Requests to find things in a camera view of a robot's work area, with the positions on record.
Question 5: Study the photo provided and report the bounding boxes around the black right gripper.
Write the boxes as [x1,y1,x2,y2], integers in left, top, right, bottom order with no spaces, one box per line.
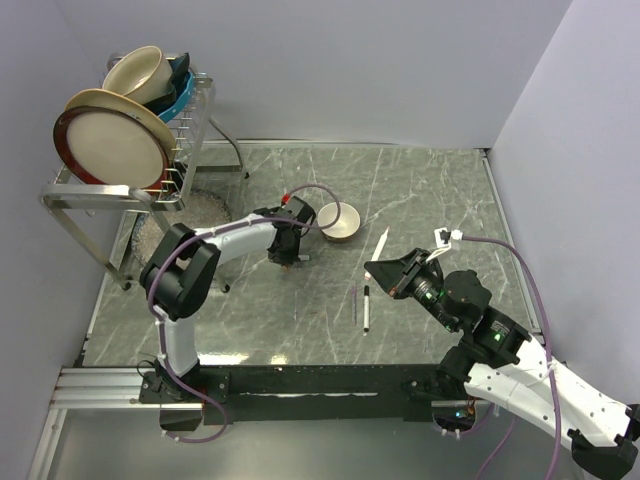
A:
[363,246,458,331]

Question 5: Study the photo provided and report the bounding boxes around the white pen pink end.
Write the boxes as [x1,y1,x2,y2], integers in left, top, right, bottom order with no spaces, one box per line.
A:
[371,227,390,262]

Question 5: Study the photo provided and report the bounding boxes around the white pen black tip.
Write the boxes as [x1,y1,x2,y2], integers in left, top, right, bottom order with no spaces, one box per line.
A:
[363,284,371,336]

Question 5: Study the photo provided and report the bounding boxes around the white pen purple tip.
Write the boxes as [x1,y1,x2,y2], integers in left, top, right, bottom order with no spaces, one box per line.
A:
[351,284,358,326]

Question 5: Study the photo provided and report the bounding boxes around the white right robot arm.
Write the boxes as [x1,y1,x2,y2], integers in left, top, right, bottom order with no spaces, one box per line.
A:
[364,248,639,479]

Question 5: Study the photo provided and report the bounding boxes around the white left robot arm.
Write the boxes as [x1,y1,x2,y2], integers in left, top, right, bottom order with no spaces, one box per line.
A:
[140,196,316,402]

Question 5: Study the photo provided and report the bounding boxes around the small cream bowl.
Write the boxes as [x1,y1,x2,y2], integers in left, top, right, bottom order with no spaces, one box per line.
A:
[317,203,361,243]

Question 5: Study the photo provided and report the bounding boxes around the speckled grey plate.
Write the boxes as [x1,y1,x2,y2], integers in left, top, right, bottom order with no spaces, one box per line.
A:
[131,189,232,266]

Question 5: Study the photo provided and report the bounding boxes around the metal dish rack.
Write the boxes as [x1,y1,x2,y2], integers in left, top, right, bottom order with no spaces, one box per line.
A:
[39,64,250,290]

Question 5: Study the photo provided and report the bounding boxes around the black base bar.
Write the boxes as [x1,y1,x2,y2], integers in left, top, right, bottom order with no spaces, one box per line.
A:
[139,364,474,425]

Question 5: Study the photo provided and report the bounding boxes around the blue dish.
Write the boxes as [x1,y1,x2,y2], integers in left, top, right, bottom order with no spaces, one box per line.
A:
[147,71,195,123]

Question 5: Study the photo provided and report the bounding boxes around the red rimmed white plate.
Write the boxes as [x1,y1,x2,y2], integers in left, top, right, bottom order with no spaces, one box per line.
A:
[53,106,168,189]

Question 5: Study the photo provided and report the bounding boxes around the black dish in rack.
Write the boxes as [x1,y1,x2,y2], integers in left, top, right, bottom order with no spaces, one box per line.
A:
[146,52,190,112]

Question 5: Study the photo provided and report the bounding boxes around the large beige bowl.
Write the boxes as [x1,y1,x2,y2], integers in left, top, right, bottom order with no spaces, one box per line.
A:
[102,46,173,104]

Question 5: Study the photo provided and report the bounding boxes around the beige plate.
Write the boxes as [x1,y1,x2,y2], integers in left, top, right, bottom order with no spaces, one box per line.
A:
[64,88,176,162]

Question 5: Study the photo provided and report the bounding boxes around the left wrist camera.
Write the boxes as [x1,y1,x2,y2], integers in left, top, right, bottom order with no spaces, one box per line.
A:
[280,195,316,224]

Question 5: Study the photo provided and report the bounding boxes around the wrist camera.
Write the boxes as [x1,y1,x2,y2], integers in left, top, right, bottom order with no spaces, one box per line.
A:
[280,195,316,224]
[428,227,463,261]

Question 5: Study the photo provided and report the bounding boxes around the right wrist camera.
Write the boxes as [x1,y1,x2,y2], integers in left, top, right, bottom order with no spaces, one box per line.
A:
[428,227,463,261]

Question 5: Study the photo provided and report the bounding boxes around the aluminium rail frame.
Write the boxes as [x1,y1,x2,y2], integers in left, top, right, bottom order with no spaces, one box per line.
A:
[24,147,601,480]

